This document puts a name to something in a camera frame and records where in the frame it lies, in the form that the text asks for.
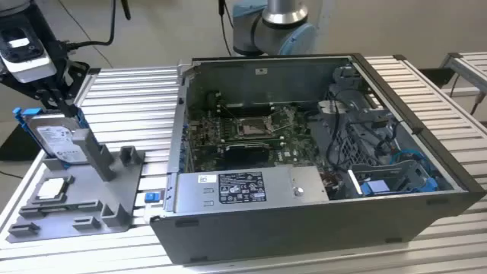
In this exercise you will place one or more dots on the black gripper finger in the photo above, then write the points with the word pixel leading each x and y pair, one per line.
pixel 23 91
pixel 68 105

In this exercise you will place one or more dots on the hard disk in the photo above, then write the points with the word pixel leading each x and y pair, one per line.
pixel 54 134

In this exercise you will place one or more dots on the grey metal disk bay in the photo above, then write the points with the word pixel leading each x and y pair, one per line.
pixel 362 137

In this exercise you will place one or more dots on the blue disk bay latch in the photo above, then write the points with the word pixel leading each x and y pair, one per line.
pixel 433 184
pixel 374 189

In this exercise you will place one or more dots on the black antenna rod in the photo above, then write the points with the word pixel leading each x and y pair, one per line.
pixel 126 10

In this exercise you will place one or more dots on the grey parts rack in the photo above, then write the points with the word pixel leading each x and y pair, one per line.
pixel 95 185

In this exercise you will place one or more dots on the silver CPU chip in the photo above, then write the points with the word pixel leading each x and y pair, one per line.
pixel 54 188

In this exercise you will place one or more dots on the blue case release latch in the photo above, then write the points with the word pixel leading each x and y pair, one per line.
pixel 152 197

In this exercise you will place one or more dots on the black RAM slot bank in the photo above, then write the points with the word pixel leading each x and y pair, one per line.
pixel 247 107
pixel 255 140

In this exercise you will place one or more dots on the CPU socket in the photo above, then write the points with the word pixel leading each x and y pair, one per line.
pixel 252 128

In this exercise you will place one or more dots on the black graphics card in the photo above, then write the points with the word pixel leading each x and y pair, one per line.
pixel 246 152

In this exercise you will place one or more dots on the black power supply label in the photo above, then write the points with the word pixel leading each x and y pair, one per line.
pixel 242 187

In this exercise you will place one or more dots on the green motherboard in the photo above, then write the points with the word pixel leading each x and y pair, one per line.
pixel 296 142

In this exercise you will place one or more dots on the grey power supply unit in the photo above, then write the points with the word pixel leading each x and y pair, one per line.
pixel 278 197

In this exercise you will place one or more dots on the black open PC case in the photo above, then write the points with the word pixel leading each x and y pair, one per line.
pixel 266 237

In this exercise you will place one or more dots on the metal slat side table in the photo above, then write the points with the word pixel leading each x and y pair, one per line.
pixel 467 65

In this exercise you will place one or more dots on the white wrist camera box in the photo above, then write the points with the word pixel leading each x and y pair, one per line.
pixel 23 65

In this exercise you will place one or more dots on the small case wall sticker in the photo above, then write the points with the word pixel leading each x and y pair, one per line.
pixel 260 71

